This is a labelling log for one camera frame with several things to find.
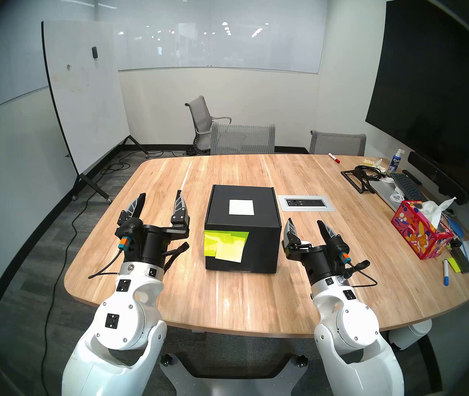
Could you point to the lime green sticky note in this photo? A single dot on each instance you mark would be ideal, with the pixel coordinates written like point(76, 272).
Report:
point(210, 242)

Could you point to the rolling whiteboard on stand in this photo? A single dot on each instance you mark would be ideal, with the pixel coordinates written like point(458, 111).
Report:
point(86, 98)

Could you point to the yellow sticky note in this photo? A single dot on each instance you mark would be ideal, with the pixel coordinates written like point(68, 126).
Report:
point(232, 251)

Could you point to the silver laptop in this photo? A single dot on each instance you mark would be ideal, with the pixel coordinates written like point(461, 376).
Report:
point(383, 192)

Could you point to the gray office chair with armrests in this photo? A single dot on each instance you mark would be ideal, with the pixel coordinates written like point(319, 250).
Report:
point(199, 114)

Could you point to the pale square sticky note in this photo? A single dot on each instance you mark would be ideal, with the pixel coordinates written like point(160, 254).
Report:
point(241, 207)

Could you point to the large black wall screen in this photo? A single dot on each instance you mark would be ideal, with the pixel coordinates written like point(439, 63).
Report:
point(432, 77)

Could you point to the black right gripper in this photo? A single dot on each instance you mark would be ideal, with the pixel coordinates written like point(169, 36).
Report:
point(321, 263)

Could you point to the black keyboard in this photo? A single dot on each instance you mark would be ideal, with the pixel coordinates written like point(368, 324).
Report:
point(408, 187)

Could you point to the gray mesh office chair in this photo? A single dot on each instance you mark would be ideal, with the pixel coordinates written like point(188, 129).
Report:
point(242, 139)

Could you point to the black laptop stand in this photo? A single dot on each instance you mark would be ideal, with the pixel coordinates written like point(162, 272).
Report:
point(352, 180)

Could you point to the yellow sticky note pad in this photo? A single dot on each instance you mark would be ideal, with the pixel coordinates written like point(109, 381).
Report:
point(453, 266)

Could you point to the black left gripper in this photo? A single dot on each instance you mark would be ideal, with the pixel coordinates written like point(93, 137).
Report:
point(150, 244)

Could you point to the blue fly swatter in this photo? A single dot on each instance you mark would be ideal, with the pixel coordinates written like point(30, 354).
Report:
point(456, 228)

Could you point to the silver table power panel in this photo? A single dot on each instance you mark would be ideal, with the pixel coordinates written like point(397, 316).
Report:
point(305, 203)

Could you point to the whiteboard cleaner spray bottle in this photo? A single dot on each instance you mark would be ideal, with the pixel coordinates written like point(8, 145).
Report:
point(394, 163)

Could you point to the red capped marker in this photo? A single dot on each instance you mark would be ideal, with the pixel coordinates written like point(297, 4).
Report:
point(333, 158)

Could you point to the white tissue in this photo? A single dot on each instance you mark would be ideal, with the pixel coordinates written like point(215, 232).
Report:
point(434, 213)

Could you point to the small dotted white blocks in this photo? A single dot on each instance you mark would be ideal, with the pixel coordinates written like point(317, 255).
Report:
point(368, 161)

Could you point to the dark whiteboard eraser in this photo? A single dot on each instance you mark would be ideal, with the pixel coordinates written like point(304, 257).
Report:
point(461, 260)

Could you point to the glass wall whiteboard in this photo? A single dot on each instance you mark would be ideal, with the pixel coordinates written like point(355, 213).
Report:
point(218, 36)

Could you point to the gray plain-back office chair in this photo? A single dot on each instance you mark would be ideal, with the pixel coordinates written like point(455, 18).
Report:
point(337, 144)

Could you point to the black cardboard box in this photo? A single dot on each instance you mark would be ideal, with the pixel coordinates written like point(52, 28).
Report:
point(263, 242)

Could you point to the black video conference bar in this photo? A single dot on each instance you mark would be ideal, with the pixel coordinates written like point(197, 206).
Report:
point(437, 176)

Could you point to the red floral tissue box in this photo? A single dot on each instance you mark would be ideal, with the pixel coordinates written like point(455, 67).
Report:
point(416, 234)

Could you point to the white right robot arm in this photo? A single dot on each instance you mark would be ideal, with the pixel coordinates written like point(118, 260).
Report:
point(350, 325)

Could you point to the blue capped marker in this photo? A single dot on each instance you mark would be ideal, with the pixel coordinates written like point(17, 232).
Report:
point(446, 273)

